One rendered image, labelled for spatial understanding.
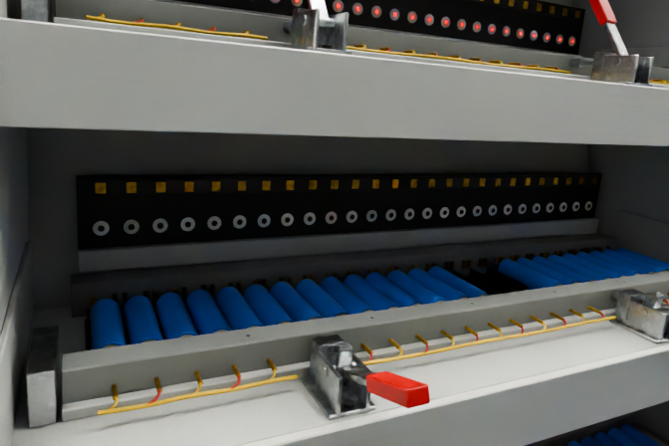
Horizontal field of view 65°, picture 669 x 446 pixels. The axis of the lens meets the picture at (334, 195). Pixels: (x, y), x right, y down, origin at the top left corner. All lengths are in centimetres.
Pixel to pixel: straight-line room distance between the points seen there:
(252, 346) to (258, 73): 15
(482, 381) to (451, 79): 18
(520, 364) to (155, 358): 23
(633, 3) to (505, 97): 38
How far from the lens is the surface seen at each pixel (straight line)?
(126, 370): 30
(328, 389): 30
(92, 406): 30
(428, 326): 37
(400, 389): 24
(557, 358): 40
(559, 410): 39
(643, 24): 71
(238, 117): 28
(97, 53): 26
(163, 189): 41
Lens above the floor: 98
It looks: 4 degrees up
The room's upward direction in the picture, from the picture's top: 4 degrees counter-clockwise
